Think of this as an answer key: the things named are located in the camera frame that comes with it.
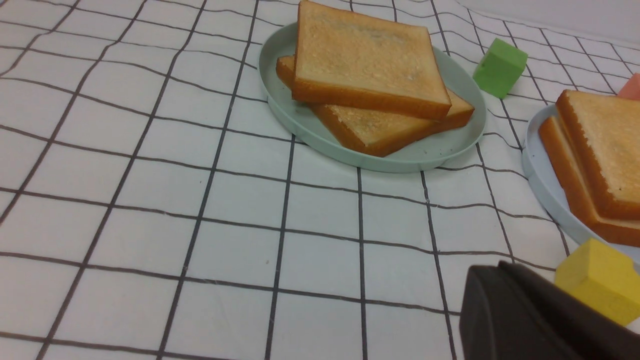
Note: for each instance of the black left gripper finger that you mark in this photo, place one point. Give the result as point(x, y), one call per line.
point(509, 312)

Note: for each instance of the toast slice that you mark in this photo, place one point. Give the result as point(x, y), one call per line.
point(569, 175)
point(604, 131)
point(354, 60)
point(380, 134)

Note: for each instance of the yellow cube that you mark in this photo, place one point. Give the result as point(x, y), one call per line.
point(602, 278)

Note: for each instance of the light blue plate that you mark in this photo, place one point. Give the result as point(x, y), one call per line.
point(545, 186)

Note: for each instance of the pale green plate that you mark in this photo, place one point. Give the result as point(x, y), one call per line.
point(422, 155)

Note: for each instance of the green cube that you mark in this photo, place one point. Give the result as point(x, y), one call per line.
point(500, 68)

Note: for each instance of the orange-red cube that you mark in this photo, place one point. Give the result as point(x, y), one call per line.
point(631, 89)

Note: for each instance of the white checkered tablecloth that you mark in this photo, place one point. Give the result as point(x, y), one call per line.
point(152, 206)

